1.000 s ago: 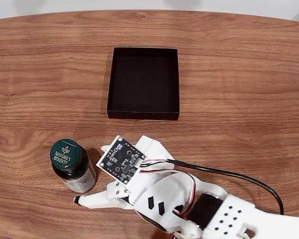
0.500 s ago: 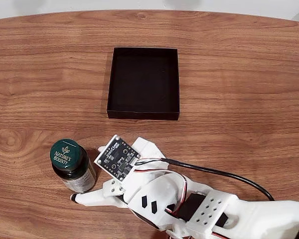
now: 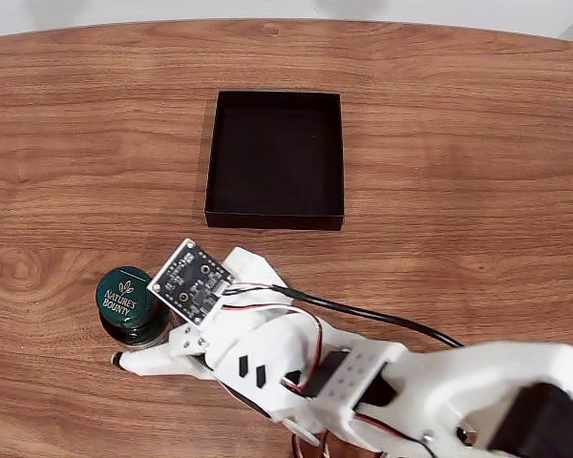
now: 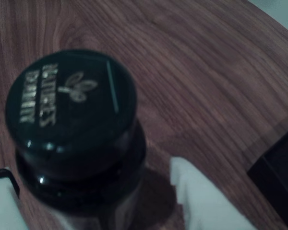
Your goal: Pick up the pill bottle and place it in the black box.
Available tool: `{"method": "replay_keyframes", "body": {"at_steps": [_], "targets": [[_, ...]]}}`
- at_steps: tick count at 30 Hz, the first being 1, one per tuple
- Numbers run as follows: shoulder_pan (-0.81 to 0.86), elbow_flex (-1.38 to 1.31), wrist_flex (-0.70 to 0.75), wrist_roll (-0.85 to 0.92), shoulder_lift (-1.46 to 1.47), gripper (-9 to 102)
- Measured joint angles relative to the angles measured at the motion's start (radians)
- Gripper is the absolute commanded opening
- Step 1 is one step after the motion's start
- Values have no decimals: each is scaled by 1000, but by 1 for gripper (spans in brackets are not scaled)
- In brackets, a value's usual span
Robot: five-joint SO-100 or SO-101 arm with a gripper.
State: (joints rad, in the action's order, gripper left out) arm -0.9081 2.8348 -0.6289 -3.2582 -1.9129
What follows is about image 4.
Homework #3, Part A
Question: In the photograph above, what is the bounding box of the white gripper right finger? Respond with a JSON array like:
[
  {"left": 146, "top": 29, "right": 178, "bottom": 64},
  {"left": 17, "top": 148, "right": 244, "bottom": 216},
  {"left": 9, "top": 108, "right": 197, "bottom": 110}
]
[{"left": 169, "top": 156, "right": 254, "bottom": 230}]

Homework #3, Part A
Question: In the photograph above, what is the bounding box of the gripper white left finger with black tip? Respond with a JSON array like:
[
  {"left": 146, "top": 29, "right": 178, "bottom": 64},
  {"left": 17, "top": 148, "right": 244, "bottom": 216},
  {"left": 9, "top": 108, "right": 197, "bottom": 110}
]
[{"left": 0, "top": 168, "right": 27, "bottom": 230}]

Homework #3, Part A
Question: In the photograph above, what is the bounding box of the dark green pill bottle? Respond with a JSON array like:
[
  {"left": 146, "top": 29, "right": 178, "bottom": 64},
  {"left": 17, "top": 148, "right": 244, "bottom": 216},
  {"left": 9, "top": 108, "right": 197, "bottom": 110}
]
[{"left": 4, "top": 47, "right": 147, "bottom": 230}]

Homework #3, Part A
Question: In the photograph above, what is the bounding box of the black shallow box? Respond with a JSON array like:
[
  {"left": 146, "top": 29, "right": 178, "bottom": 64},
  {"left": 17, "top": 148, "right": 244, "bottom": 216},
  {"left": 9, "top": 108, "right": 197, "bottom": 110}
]
[{"left": 246, "top": 129, "right": 288, "bottom": 230}]

